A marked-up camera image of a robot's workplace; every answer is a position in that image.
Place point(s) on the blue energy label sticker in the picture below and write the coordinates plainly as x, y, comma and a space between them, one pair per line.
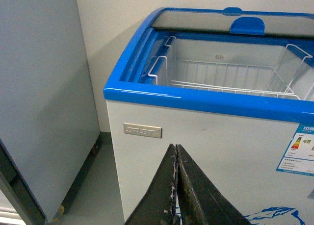
299, 155

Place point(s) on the white blue chest freezer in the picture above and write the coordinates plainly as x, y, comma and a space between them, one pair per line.
237, 140

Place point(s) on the white wire freezer basket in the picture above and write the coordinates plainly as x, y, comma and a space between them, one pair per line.
253, 69

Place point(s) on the glass sliding freezer lid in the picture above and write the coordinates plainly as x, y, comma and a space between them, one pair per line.
236, 21

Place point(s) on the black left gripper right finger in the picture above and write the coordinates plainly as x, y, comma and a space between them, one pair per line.
200, 202

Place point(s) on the silver brand nameplate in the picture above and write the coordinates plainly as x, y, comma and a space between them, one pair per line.
142, 130

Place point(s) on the grey cabinet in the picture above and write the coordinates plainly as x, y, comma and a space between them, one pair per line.
48, 118

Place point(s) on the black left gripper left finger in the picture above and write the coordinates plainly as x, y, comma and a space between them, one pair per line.
158, 205

